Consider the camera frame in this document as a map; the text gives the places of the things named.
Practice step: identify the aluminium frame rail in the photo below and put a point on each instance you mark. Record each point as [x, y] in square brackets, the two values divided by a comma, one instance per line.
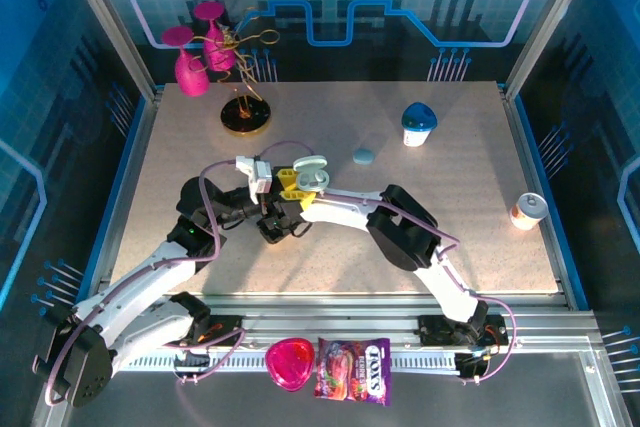
[325, 322]

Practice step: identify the pink wine glass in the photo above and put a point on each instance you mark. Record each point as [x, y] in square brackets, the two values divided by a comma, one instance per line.
[192, 77]
[218, 54]

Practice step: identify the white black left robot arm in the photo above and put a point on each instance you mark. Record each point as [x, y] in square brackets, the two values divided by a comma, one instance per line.
[140, 282]

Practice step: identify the purple candy bag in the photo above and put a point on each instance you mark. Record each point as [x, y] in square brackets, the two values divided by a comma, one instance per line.
[352, 372]

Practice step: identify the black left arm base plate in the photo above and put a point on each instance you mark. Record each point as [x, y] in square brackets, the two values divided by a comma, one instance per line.
[230, 337]

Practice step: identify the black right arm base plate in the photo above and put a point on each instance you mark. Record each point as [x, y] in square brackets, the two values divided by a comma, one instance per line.
[432, 332]

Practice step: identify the white cup with blue lid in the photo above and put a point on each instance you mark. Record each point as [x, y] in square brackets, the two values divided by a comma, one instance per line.
[419, 117]

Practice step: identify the pink plastic bowl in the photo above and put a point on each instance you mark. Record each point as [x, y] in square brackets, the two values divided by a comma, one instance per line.
[290, 364]

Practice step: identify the blue earbuds charging case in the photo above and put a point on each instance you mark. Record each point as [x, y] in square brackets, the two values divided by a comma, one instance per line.
[363, 157]

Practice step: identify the black connector box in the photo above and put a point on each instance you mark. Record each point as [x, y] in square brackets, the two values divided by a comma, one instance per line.
[470, 362]
[192, 361]

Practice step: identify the aluminium frame post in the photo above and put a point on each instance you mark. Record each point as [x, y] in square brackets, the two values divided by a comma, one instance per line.
[552, 12]
[107, 12]

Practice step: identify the orange drink can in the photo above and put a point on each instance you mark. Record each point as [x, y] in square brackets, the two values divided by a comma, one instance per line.
[527, 212]

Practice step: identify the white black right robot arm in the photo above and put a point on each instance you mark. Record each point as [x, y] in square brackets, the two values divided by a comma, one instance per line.
[340, 209]

